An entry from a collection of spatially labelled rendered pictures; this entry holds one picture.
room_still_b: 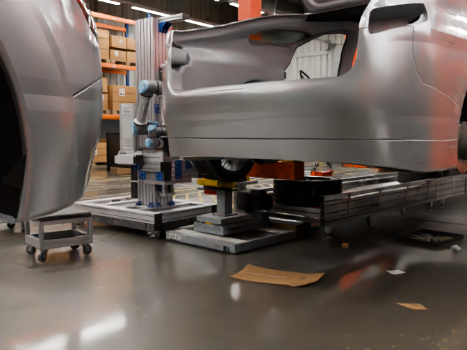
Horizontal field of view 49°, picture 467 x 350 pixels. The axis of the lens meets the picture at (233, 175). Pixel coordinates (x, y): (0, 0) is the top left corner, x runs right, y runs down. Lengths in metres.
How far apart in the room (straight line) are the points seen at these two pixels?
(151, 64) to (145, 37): 0.28
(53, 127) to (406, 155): 1.80
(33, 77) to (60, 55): 0.10
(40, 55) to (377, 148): 1.78
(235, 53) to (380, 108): 1.86
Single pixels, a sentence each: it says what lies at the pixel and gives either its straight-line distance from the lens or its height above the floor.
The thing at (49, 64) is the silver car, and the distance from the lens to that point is 1.23.
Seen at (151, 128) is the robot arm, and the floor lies 0.98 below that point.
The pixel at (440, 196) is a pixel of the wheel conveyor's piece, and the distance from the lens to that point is 6.93.
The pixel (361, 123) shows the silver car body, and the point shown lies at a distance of 2.57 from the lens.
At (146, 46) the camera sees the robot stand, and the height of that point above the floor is 1.76.
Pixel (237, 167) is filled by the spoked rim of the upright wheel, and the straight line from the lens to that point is 4.55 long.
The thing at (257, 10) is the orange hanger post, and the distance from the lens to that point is 5.14.
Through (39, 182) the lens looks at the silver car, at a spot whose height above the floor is 0.82.
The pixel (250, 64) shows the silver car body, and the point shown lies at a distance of 4.25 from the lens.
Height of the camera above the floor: 0.93
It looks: 5 degrees down
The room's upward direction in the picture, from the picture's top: straight up
